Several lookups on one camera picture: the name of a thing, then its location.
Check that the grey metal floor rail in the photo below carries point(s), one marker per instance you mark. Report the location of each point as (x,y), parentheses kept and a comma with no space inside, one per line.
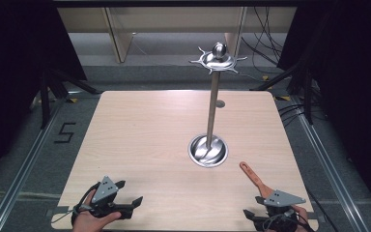
(327,167)
(22,174)

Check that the steel utensil hook stand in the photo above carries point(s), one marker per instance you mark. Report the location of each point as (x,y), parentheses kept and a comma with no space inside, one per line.
(212,109)

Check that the person's right hand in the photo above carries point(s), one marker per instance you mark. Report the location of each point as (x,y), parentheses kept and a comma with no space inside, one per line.
(302,219)

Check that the black curtain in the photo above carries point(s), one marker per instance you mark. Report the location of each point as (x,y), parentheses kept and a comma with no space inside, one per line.
(354,80)
(13,64)

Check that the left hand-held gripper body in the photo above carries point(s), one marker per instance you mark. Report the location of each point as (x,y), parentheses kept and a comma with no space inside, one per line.
(104,190)

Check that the orange wooden spatula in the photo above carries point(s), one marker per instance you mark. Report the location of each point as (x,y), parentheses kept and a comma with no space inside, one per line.
(254,179)

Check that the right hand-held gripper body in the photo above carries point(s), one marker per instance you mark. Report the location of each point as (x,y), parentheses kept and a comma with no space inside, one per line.
(281,199)

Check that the person's left hand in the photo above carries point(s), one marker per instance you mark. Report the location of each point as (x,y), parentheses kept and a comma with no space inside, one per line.
(88,222)

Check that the black tripod stand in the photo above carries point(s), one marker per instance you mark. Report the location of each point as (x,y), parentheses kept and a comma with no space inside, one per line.
(45,96)
(307,96)

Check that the grey round table grommet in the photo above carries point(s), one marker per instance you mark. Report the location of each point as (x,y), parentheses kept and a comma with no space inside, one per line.
(220,103)

